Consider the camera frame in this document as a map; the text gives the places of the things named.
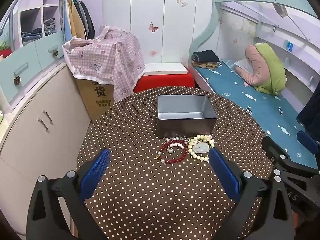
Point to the tan folded clothes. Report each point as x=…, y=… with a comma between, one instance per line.
x=207, y=65

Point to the pink and green pillows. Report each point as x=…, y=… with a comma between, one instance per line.
x=272, y=67

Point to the grey folded clothes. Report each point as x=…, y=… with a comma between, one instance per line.
x=49, y=26

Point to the white wardrobe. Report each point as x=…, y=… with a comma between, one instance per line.
x=140, y=5

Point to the pink checked cloth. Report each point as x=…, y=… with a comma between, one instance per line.
x=107, y=60

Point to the teal bunk bed frame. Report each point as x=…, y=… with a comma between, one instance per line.
x=217, y=10

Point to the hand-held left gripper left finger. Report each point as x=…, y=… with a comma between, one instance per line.
x=96, y=172

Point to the folded jeans pile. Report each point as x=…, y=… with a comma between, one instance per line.
x=31, y=37

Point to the pale jade pendant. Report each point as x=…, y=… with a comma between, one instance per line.
x=201, y=148

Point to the pink pillow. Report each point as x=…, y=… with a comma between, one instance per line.
x=255, y=65

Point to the yellow butterfly sticker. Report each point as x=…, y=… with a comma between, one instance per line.
x=182, y=2

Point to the blue printed bed sheet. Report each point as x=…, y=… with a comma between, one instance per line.
x=262, y=105

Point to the metal gas strut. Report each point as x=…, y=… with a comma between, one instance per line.
x=280, y=10

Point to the light blue hanging shirt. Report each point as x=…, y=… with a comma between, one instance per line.
x=65, y=22

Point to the red stool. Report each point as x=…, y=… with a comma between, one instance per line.
x=162, y=81

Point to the white pillow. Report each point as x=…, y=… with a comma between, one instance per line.
x=241, y=66

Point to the silver metal tin box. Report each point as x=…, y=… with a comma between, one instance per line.
x=185, y=127

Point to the white board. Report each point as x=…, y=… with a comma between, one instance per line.
x=165, y=68

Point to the round polka dot table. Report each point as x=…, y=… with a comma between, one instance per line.
x=150, y=192

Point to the cardboard box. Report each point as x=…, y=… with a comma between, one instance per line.
x=97, y=100

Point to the cream cabinet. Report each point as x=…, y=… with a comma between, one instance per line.
x=30, y=130

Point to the tan hanging coat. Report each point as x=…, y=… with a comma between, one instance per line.
x=76, y=22

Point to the dark cloth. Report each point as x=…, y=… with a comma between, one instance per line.
x=311, y=112

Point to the blue wall tag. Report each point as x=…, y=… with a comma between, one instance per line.
x=290, y=46

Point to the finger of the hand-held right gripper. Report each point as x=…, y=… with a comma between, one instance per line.
x=271, y=147
x=307, y=141

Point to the dark folded clothes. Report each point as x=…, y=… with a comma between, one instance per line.
x=205, y=56

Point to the teal drawer unit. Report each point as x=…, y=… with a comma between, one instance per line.
x=37, y=57

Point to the dark hanging clothes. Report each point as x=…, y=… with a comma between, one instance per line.
x=87, y=20

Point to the pink butterfly sticker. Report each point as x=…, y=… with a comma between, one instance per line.
x=153, y=53

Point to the round brass drawer knob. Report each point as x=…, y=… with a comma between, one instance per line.
x=55, y=53
x=17, y=80

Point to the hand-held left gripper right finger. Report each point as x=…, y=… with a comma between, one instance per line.
x=223, y=175

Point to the orange butterfly sticker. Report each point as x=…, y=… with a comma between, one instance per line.
x=153, y=27

